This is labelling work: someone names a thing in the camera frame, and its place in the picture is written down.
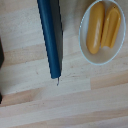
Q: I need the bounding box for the dark blue book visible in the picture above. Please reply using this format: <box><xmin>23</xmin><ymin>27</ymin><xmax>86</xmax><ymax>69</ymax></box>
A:
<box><xmin>36</xmin><ymin>0</ymin><xmax>65</xmax><ymax>80</ymax></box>

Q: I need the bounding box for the white round plate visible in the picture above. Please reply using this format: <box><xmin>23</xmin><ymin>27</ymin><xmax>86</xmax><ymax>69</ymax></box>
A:
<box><xmin>78</xmin><ymin>0</ymin><xmax>128</xmax><ymax>66</ymax></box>

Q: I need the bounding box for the yellow bread roll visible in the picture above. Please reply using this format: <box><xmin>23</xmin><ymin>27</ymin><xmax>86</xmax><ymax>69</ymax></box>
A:
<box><xmin>100</xmin><ymin>5</ymin><xmax>122</xmax><ymax>49</ymax></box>
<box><xmin>86</xmin><ymin>1</ymin><xmax>106</xmax><ymax>56</ymax></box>

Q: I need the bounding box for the black fabric storage box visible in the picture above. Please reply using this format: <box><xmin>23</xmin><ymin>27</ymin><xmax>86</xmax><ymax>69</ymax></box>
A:
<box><xmin>0</xmin><ymin>38</ymin><xmax>5</xmax><ymax>105</ymax></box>

